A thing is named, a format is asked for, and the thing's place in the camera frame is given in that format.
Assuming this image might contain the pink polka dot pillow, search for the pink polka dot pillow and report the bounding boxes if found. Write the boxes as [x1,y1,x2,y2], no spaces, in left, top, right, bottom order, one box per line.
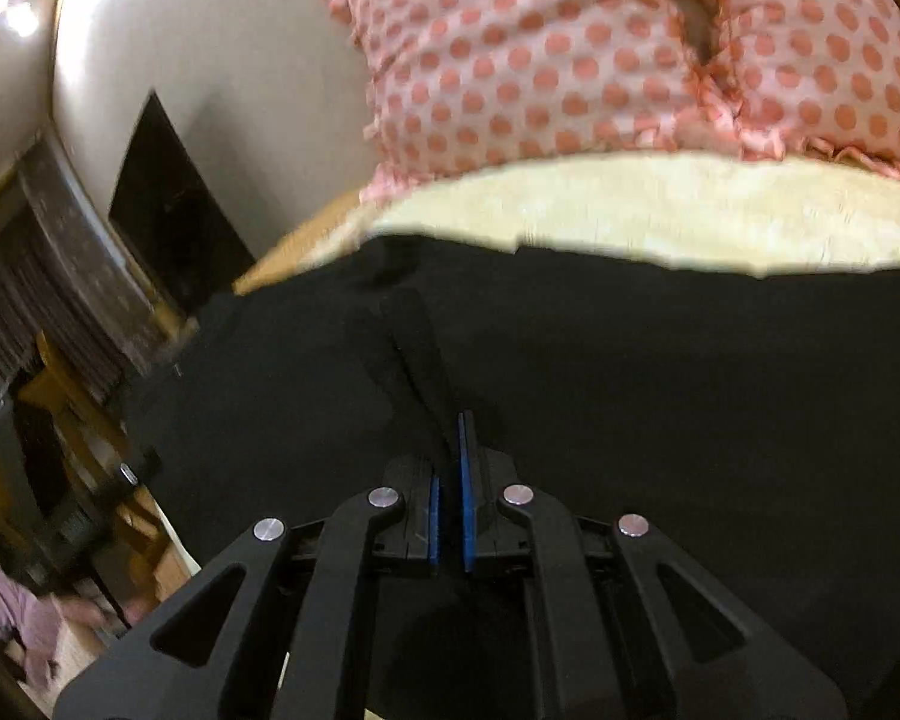
[316,0,900,205]

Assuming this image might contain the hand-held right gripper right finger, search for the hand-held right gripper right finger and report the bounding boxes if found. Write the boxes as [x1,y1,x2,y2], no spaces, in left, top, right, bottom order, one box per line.
[457,410,848,720]

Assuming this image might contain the dark striped curtain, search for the dark striped curtain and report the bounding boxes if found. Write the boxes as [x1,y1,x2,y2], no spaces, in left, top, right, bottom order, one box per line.
[0,229,132,436]

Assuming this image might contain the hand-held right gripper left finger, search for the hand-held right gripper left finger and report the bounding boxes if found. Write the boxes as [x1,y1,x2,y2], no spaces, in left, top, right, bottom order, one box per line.
[54,455,443,720]

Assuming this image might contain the black pants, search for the black pants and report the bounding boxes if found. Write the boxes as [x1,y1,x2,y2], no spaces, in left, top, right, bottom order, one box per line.
[120,232,900,720]

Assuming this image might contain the cream fuzzy blanket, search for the cream fuzzy blanket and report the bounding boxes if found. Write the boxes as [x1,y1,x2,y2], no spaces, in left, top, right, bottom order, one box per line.
[289,151,900,280]

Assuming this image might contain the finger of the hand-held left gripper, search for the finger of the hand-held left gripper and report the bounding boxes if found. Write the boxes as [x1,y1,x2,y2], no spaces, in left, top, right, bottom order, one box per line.
[82,450,163,511]

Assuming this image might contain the person in pink top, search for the person in pink top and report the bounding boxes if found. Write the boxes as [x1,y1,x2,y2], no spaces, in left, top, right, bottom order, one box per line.
[0,540,106,695]

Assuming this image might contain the wooden chair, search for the wooden chair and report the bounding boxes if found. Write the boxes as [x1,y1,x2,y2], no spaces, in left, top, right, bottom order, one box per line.
[15,330,196,616]

